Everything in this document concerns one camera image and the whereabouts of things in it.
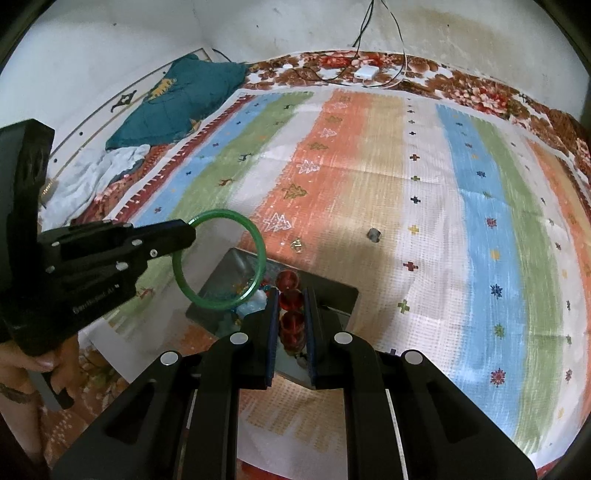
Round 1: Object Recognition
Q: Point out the white crumpled cloth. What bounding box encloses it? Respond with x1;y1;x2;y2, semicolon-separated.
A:
44;144;151;217

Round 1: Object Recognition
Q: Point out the person's left forearm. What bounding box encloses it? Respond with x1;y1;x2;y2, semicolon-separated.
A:
0;381;47;462

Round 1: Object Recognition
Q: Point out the black cable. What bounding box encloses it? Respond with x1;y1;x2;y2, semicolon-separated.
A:
286;0;376;84

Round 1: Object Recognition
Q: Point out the teal pillow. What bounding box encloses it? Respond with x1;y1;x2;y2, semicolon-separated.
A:
105;53;250;151

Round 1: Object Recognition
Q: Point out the person's left hand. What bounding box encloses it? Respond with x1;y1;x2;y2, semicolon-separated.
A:
0;339;83;393

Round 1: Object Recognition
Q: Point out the light blue bead bracelet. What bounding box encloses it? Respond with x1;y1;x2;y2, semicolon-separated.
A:
235;288;271;319

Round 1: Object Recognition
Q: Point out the green jade bangle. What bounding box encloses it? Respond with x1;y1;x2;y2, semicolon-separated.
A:
172;209;267;306

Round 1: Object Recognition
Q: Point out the white cable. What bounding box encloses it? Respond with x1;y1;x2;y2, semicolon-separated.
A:
360;0;408;88

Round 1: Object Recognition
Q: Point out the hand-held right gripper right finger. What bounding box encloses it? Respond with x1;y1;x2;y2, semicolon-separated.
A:
302;287;539;480

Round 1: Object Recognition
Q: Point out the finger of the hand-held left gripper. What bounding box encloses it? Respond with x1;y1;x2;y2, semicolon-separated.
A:
137;239;197;275
131;219;197;246

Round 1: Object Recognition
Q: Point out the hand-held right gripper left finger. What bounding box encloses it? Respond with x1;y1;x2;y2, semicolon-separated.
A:
51;288;282;480

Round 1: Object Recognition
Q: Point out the silver metal tin box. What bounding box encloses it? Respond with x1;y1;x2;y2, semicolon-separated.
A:
185;247;361;391

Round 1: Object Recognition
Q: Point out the floral bedsheet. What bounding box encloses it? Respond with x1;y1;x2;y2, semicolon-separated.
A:
41;50;591;480

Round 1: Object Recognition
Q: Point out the red bead bracelet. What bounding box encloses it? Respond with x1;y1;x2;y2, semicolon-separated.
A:
276;269;308;358

